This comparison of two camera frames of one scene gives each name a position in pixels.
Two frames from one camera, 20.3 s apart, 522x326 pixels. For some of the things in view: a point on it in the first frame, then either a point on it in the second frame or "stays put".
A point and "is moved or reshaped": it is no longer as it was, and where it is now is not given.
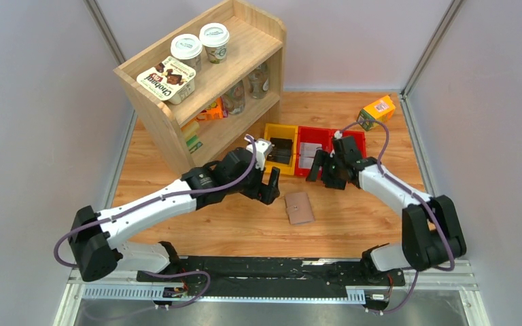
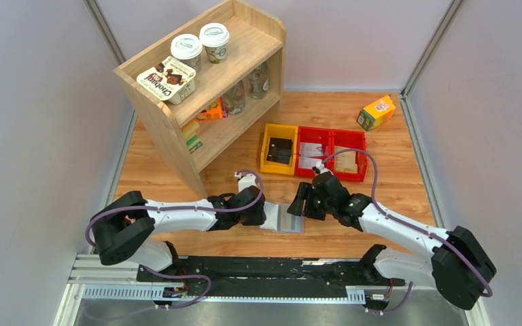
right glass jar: x=259 y=81 stays put
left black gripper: x=260 y=189 → x=255 y=212
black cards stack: x=281 y=150 stays put
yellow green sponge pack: x=191 y=133 stays put
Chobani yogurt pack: x=172 y=80 stays put
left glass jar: x=235 y=99 stays put
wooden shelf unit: x=213 y=82 stays put
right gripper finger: x=317 y=162 → x=296 y=208
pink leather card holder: x=299 y=208 is moved or reshaped
